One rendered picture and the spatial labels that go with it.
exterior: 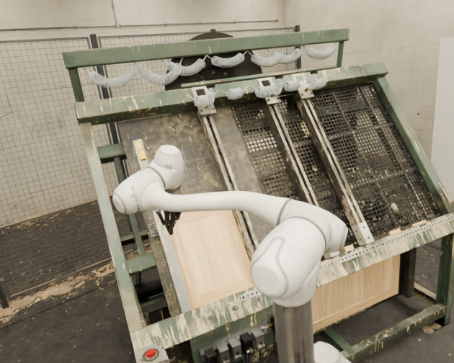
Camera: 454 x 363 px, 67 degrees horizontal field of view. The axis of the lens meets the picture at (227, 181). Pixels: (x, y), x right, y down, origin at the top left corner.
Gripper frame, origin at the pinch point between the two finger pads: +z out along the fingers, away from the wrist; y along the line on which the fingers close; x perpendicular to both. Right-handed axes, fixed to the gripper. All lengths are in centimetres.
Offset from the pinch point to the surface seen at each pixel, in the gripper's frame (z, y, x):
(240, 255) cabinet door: 37, -38, 6
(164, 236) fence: 26.7, -4.5, -16.4
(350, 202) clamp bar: 27, -114, 12
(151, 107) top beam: -12, -25, -75
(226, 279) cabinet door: 42, -26, 13
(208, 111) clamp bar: -10, -55, -62
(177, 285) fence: 38.5, -0.8, 5.6
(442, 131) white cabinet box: 105, -416, -64
